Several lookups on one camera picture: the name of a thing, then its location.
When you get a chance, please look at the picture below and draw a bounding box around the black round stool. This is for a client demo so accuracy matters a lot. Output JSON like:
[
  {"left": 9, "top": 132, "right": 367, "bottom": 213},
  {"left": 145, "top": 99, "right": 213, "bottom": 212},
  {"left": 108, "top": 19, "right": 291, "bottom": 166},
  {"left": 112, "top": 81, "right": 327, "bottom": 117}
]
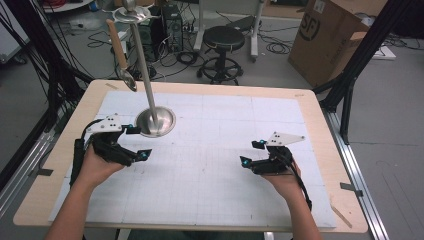
[{"left": 197, "top": 25, "right": 246, "bottom": 86}]

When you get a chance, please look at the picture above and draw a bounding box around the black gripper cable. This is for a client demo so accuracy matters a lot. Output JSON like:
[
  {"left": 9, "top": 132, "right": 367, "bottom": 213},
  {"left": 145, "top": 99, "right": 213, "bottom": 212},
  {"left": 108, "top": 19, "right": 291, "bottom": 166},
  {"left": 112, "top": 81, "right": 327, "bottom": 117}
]
[
  {"left": 69, "top": 119, "right": 103, "bottom": 188},
  {"left": 282, "top": 154, "right": 313, "bottom": 212}
]

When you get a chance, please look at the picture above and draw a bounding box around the person's left hand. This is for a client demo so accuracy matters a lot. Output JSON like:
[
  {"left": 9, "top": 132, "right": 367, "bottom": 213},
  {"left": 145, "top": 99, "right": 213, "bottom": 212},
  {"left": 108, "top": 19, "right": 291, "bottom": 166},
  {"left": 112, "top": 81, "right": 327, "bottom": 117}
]
[{"left": 77, "top": 145, "right": 126, "bottom": 190}]

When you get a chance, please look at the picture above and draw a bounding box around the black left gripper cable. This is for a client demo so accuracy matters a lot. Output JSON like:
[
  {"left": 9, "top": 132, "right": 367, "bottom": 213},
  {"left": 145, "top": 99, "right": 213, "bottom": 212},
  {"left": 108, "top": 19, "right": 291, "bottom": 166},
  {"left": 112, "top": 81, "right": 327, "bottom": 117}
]
[{"left": 69, "top": 119, "right": 103, "bottom": 188}]

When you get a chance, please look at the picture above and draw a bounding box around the metal stand with round base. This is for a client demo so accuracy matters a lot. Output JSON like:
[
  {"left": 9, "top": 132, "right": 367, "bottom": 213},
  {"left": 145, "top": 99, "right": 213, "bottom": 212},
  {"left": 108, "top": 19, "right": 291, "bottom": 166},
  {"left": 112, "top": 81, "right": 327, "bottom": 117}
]
[{"left": 112, "top": 0, "right": 177, "bottom": 138}]

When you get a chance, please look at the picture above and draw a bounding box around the black cable coil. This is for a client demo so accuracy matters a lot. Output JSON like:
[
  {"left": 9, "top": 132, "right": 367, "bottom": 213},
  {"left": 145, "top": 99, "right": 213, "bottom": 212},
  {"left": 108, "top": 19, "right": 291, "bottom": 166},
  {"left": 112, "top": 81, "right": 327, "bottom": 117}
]
[{"left": 175, "top": 50, "right": 200, "bottom": 66}]

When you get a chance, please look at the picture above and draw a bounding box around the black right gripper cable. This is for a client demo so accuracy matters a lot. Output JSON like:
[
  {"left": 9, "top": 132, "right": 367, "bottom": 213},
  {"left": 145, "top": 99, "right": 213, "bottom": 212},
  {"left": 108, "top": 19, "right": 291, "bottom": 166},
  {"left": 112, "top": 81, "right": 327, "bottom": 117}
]
[{"left": 282, "top": 154, "right": 313, "bottom": 212}]

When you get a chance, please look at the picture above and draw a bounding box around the brown cardboard box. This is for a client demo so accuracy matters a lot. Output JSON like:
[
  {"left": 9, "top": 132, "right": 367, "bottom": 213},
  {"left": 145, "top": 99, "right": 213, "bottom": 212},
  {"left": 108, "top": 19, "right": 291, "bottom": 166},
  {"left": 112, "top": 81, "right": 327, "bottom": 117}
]
[{"left": 288, "top": 0, "right": 389, "bottom": 89}]

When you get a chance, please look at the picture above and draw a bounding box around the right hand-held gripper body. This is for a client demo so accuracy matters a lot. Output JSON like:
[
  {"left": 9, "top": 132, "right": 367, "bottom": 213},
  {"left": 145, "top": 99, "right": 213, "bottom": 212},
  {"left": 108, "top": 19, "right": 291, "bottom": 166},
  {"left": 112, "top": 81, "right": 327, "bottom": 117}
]
[{"left": 250, "top": 131, "right": 306, "bottom": 175}]

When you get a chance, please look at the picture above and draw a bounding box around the black metal frame post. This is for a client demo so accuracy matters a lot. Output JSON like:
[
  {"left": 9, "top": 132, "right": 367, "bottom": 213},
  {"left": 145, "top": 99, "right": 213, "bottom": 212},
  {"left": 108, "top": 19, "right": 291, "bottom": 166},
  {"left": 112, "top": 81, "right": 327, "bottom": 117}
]
[
  {"left": 313, "top": 0, "right": 412, "bottom": 145},
  {"left": 4, "top": 0, "right": 94, "bottom": 104}
]

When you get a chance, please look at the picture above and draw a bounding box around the black computer tower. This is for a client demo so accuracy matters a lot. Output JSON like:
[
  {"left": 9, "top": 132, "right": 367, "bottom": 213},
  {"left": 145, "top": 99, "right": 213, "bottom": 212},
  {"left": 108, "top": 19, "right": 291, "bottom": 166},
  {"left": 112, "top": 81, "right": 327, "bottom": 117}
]
[{"left": 161, "top": 3, "right": 185, "bottom": 53}]

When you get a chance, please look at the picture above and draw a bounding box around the person's right hand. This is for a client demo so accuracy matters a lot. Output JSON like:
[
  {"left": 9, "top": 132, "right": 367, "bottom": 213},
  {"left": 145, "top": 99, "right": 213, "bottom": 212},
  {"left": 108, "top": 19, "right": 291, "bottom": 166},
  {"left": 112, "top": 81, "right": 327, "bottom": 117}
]
[{"left": 263, "top": 162, "right": 303, "bottom": 202}]

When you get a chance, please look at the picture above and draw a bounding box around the white grid mat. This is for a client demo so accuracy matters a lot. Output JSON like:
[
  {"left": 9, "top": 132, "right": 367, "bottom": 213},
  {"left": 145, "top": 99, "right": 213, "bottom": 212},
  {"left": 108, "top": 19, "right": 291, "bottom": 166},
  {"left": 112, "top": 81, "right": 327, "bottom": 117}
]
[{"left": 49, "top": 90, "right": 337, "bottom": 229}]

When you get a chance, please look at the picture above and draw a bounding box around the aluminium rail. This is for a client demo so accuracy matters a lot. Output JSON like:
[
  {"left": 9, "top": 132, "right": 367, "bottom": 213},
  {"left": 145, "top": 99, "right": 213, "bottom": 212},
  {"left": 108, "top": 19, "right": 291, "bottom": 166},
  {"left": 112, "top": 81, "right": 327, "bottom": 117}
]
[
  {"left": 323, "top": 109, "right": 390, "bottom": 240},
  {"left": 0, "top": 128, "right": 59, "bottom": 214}
]

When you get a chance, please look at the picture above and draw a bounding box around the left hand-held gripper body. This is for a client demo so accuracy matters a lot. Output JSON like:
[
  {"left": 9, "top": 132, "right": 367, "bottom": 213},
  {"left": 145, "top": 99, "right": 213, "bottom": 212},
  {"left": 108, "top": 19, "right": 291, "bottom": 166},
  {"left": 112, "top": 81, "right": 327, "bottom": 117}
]
[{"left": 87, "top": 113, "right": 138, "bottom": 168}]

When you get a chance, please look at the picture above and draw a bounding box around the metal strainer with wooden handle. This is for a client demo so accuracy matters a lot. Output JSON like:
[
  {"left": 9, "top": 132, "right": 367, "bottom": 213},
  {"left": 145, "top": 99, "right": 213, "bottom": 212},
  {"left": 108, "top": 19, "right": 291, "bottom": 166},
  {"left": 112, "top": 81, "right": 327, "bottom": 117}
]
[{"left": 105, "top": 18, "right": 138, "bottom": 93}]

